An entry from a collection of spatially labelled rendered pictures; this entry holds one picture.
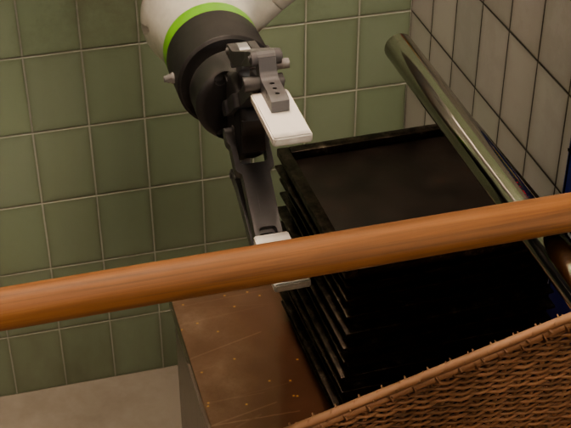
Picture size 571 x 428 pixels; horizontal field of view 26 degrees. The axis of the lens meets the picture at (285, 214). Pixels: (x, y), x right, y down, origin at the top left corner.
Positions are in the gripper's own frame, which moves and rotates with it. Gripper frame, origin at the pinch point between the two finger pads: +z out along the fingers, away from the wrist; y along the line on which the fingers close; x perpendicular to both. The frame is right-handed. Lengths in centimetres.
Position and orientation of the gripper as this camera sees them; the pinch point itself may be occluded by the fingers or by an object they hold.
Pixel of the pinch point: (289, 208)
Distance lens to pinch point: 95.2
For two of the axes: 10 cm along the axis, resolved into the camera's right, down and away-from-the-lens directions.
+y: 0.0, 8.2, 5.7
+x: -9.6, 1.5, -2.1
